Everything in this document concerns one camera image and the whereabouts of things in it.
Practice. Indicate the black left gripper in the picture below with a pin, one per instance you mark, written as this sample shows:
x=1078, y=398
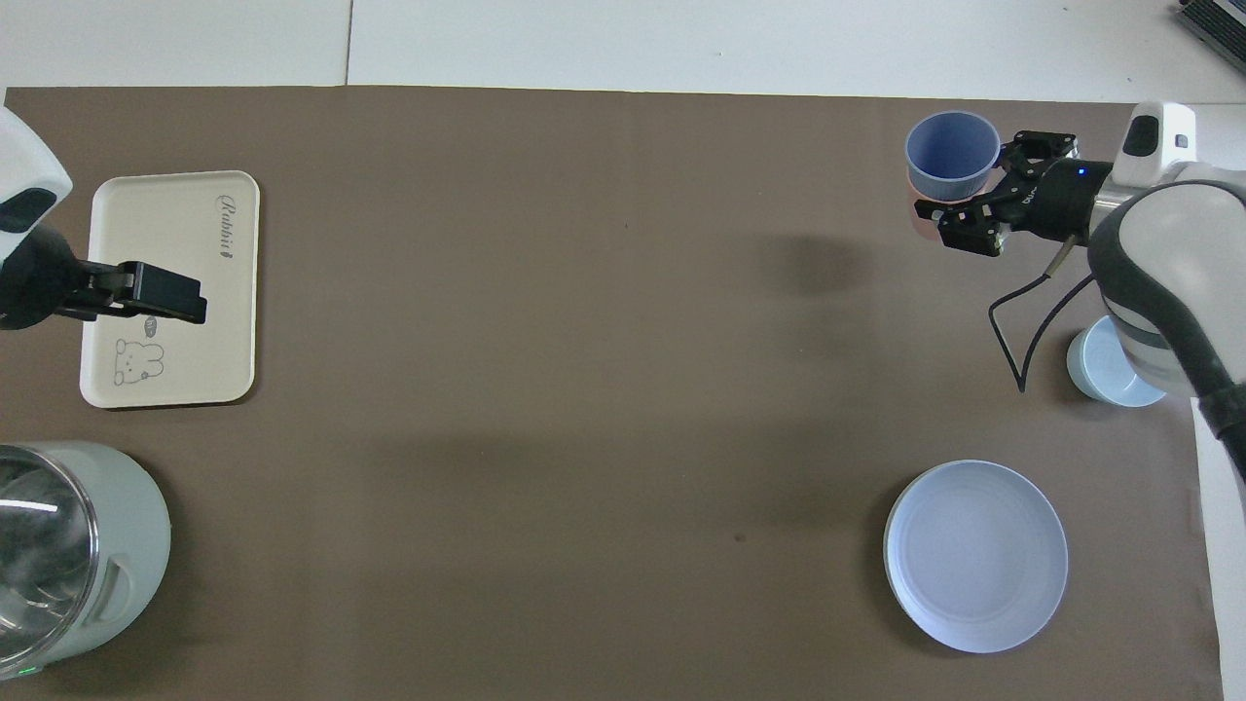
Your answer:
x=39, y=282

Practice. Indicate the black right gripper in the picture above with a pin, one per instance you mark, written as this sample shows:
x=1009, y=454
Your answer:
x=1066, y=200

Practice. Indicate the periwinkle blue ribbed cup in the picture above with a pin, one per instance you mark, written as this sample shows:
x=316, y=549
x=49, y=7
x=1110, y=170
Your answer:
x=952, y=151

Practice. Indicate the pink ribbed cup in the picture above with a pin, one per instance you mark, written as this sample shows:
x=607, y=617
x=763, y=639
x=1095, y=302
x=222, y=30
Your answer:
x=923, y=216

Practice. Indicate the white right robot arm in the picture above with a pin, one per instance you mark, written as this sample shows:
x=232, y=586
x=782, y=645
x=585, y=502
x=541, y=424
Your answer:
x=1168, y=253

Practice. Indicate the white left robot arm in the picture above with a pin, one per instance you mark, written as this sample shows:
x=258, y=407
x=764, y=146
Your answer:
x=29, y=161

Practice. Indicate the cream rabbit print tray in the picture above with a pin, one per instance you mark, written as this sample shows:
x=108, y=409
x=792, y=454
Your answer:
x=185, y=360

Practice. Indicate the light blue bowl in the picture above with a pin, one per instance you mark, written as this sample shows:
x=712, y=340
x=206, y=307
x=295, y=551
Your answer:
x=1100, y=375

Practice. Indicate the dark grey ribbed device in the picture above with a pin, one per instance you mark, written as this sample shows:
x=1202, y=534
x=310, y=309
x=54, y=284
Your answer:
x=1217, y=21

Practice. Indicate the pale green pot glass lid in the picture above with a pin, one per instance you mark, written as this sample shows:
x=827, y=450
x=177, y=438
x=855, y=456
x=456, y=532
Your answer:
x=68, y=555

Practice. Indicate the periwinkle blue plate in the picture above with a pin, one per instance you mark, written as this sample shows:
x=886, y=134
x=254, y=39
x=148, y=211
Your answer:
x=976, y=555

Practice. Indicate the brown paper table mat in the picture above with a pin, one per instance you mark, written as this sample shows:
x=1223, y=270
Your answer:
x=584, y=341

